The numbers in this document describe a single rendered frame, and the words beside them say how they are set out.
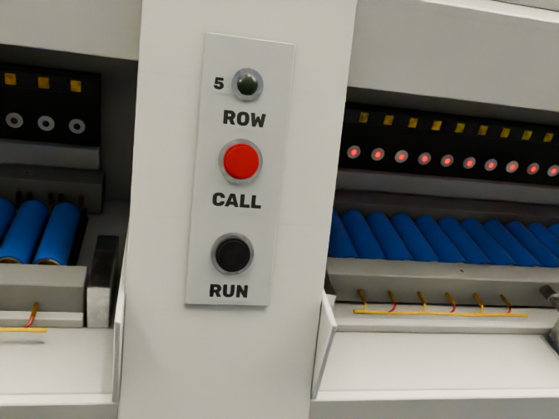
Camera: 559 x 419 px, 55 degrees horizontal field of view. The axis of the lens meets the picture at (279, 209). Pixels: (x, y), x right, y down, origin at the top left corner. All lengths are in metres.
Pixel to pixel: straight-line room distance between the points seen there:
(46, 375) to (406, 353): 0.19
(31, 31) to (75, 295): 0.13
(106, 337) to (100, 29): 0.16
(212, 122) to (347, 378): 0.16
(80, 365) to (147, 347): 0.04
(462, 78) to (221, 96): 0.13
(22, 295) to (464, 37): 0.26
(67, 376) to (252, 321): 0.09
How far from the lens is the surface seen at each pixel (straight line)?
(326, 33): 0.26
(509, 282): 0.40
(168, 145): 0.24
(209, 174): 0.24
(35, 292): 0.31
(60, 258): 0.34
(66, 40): 0.26
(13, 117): 0.42
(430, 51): 0.29
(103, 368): 0.29
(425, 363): 0.34
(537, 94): 0.32
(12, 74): 0.41
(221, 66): 0.24
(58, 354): 0.30
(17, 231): 0.36
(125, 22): 0.26
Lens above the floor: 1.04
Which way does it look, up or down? 9 degrees down
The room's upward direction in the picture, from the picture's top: 6 degrees clockwise
